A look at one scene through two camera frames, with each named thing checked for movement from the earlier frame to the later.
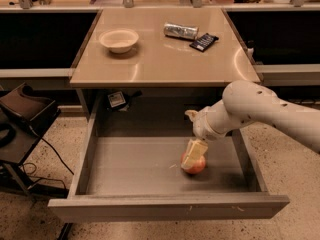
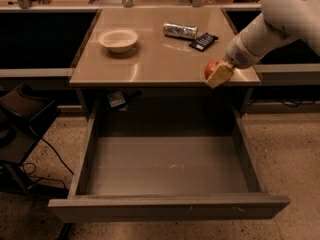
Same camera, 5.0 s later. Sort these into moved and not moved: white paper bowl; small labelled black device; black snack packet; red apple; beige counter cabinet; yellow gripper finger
Moved: yellow gripper finger; red apple
Not moved: black snack packet; small labelled black device; beige counter cabinet; white paper bowl
